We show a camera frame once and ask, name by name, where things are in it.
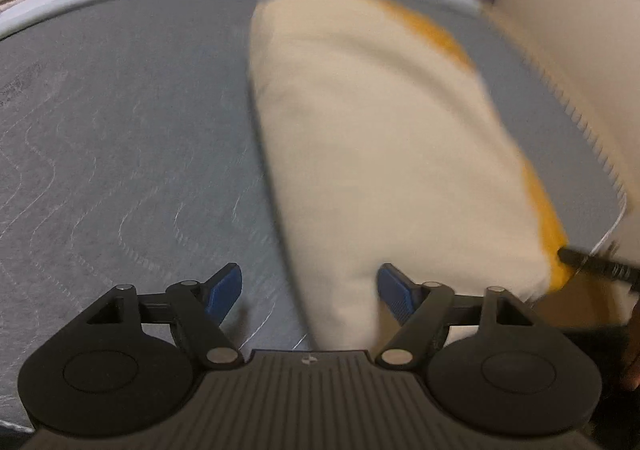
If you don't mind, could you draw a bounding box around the grey mattress with blue edge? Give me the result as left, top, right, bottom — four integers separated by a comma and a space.
0, 0, 629, 431

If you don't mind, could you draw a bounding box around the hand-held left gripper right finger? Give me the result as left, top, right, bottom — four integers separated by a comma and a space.
376, 263, 535, 371

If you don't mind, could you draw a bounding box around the cream and yellow garment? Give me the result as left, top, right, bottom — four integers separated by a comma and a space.
247, 0, 576, 351

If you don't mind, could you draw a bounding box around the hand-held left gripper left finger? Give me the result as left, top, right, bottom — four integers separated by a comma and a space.
86, 263, 245, 371

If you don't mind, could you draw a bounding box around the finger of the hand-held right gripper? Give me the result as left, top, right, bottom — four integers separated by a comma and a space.
556, 245, 640, 293

